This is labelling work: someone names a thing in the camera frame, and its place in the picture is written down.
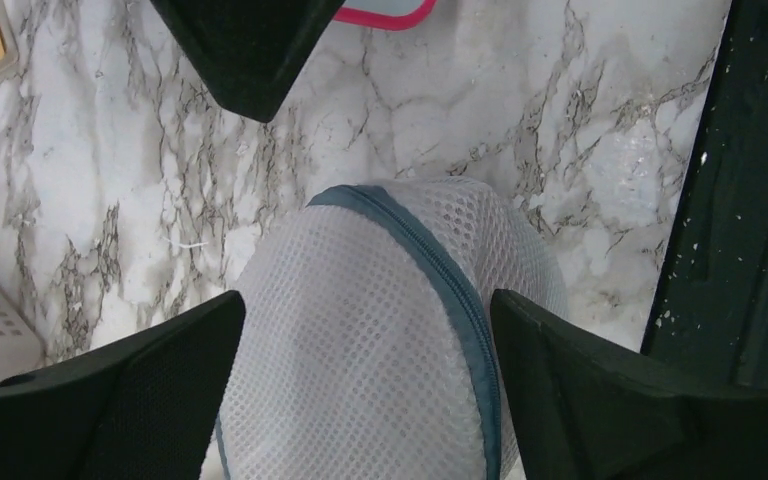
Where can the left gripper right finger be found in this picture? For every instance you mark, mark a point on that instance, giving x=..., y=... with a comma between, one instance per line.
x=584, y=407

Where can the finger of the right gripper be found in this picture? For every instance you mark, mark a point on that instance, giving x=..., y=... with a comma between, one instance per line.
x=248, y=53

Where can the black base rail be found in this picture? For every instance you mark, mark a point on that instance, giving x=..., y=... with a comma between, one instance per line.
x=710, y=310

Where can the pink framed whiteboard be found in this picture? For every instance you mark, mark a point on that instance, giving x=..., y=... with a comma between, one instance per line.
x=391, y=15

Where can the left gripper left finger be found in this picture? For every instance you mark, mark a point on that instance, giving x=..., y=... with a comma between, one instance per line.
x=142, y=407

